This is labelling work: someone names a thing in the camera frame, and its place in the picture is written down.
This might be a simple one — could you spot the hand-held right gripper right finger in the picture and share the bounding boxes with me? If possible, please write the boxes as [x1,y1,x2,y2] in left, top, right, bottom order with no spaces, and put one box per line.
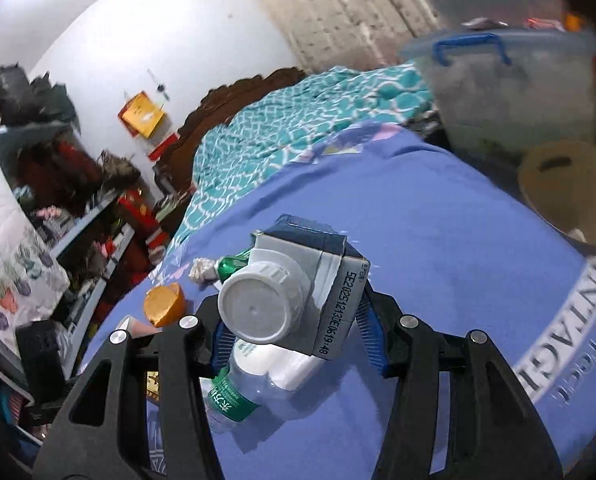
[355,285,565,480]

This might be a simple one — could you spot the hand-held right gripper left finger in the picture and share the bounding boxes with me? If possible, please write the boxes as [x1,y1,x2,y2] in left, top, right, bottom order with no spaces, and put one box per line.
[32,295,239,480]

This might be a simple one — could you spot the clear plastic bottle green label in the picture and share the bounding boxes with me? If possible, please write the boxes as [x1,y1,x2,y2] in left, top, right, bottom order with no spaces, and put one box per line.
[205,337,324,433]

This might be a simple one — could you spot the orange peel half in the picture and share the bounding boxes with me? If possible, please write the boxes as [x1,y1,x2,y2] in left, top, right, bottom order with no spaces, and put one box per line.
[144,282,186,326]

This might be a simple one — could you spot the grey milk carton white cap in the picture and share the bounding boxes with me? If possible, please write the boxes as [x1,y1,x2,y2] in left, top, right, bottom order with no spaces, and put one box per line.
[218,214,371,362]

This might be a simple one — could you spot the white tissue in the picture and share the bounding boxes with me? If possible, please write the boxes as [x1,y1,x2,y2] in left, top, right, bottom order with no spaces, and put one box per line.
[188,257,219,286]

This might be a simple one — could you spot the green foil wrapper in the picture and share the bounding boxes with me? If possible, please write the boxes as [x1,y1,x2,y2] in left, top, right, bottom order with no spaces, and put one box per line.
[217,256,251,281]

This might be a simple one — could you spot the pink paper cup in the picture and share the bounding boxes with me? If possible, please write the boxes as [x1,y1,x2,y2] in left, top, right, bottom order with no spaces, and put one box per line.
[115,315,161,341]

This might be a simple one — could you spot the beige trash bin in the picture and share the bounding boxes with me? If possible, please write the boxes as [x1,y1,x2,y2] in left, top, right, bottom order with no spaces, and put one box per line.
[517,141,596,256]

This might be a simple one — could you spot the blue printed blanket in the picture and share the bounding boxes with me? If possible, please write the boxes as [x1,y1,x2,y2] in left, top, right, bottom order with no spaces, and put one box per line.
[75,122,596,480]

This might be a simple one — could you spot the red box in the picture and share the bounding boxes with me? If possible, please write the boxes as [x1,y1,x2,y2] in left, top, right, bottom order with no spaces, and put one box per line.
[118,187,169,261]

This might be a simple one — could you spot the black box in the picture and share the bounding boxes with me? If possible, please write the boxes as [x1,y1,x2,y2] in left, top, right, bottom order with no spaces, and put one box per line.
[15,320,66,401]

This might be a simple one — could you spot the cluttered metal shelf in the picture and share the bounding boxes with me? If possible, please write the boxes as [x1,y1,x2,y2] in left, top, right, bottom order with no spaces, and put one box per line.
[0,120,139,361]

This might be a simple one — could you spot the teal patterned blanket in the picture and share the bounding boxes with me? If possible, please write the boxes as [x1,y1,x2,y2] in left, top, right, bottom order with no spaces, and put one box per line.
[170,62,436,256]

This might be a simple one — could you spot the white printed cloth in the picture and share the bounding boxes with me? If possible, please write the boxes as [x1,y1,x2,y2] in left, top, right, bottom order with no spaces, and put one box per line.
[0,127,71,331]

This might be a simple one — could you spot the dark wooden headboard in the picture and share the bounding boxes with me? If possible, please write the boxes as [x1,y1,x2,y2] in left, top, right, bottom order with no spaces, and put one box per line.
[155,66,309,196]

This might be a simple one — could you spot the clear storage box blue lid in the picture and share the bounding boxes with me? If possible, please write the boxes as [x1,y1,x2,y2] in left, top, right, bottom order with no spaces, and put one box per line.
[398,29,596,158]

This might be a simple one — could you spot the black bags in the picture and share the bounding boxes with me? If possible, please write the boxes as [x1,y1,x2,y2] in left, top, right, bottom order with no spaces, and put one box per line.
[0,64,79,126]

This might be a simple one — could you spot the beige patterned curtain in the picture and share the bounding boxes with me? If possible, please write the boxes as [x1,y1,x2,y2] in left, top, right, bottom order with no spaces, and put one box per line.
[225,0,444,73]

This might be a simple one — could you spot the yellow wall bag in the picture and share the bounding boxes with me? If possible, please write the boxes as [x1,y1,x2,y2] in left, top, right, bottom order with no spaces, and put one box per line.
[118,91,168,138]

